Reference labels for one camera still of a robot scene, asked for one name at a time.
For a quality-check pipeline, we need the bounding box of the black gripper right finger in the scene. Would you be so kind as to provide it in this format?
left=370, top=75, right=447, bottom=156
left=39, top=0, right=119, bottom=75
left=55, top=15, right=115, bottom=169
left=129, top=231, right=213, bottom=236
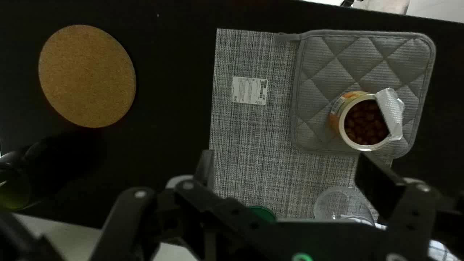
left=354, top=153, right=464, bottom=261

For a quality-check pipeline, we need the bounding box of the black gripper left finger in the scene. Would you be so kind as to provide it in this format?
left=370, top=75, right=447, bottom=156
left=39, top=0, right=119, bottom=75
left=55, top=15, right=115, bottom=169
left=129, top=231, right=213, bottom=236
left=89, top=149, right=279, bottom=261

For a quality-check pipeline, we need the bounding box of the clear plastic cup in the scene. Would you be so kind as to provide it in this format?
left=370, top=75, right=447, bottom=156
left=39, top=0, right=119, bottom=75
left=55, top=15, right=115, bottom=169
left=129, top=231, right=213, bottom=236
left=312, top=186, right=377, bottom=226

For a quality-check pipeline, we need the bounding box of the white mug with spoon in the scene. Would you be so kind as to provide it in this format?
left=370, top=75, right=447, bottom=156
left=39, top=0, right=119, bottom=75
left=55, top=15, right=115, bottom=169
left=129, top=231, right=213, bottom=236
left=329, top=86, right=406, bottom=153

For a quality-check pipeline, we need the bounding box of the dark green mug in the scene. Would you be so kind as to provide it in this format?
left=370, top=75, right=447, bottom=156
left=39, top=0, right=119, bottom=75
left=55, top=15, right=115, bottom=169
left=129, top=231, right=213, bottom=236
left=0, top=131, right=106, bottom=214

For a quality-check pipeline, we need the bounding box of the green round lid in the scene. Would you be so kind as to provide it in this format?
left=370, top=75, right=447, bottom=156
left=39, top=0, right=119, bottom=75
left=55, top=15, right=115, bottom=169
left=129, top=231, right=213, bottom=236
left=248, top=204, right=279, bottom=224

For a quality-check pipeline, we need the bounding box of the grey woven placemat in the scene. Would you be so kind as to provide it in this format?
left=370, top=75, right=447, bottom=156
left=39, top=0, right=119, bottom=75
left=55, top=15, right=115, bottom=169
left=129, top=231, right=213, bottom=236
left=208, top=25, right=389, bottom=221

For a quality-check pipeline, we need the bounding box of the round cork trivet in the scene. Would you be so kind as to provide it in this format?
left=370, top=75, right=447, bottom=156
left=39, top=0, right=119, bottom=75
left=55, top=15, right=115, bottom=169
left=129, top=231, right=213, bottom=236
left=36, top=23, right=138, bottom=128

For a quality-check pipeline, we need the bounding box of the grey quilted pot holder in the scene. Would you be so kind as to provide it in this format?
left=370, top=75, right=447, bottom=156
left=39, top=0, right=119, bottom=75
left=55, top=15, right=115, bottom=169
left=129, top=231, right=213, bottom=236
left=290, top=28, right=438, bottom=159

